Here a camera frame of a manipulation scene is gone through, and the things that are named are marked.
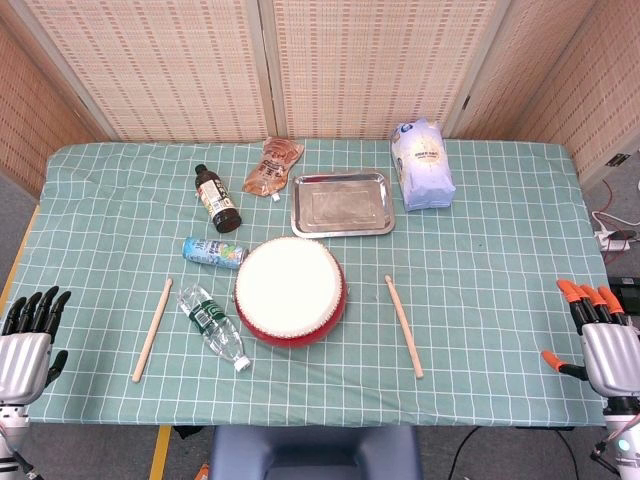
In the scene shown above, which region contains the blue robot base seat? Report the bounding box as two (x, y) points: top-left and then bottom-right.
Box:
(209, 424), (424, 480)

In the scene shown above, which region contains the red cable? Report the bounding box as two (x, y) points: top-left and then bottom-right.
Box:
(592, 177), (640, 271)

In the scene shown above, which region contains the brown sauce pouch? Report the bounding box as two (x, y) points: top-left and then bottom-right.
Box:
(242, 136), (306, 203)

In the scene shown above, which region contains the wooden drumstick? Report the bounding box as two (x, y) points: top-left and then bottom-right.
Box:
(384, 274), (425, 380)
(131, 277), (174, 384)

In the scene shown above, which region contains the bamboo folding screen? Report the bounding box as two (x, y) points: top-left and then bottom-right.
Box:
(0, 0), (640, 196)

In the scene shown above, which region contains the dark sauce bottle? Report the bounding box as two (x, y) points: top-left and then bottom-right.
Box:
(194, 163), (242, 235)

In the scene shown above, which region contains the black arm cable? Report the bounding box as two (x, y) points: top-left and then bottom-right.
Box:
(448, 427), (482, 480)

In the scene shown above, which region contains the green checked tablecloth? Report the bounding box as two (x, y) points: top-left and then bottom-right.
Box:
(22, 138), (631, 429)

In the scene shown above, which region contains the light blue beverage can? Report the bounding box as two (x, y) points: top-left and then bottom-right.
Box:
(181, 236), (250, 271)

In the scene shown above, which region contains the right orange-tipped robot hand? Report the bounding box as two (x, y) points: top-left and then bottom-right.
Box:
(542, 278), (640, 399)

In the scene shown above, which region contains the clear plastic water bottle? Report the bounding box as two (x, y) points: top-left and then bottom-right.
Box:
(176, 284), (252, 373)

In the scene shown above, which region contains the white and blue bag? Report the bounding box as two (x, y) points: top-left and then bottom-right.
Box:
(390, 117), (457, 213)

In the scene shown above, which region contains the left black-fingered robot hand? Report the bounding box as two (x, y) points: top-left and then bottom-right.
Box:
(0, 285), (72, 405)

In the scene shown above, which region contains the black box device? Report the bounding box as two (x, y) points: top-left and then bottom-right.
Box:
(607, 274), (640, 316)

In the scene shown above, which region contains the red and white drum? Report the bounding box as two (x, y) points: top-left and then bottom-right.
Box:
(233, 236), (348, 350)

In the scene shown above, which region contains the white power strip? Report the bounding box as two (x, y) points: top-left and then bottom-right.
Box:
(594, 227), (634, 252)

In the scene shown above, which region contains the stainless steel tray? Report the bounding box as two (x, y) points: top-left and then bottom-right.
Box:
(290, 169), (397, 239)

